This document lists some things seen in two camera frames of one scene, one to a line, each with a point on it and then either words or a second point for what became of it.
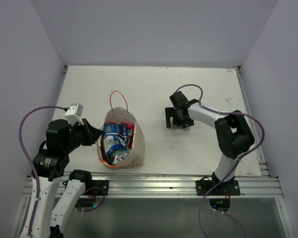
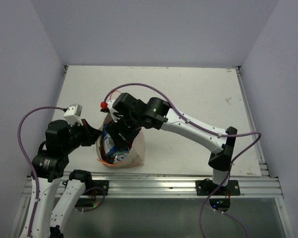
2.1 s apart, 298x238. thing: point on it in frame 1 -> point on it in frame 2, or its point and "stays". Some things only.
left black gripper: x=92 y=134 stays
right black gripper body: x=184 y=121 -> x=128 y=127
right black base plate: x=205 y=185 stays
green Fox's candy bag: x=120 y=155 stays
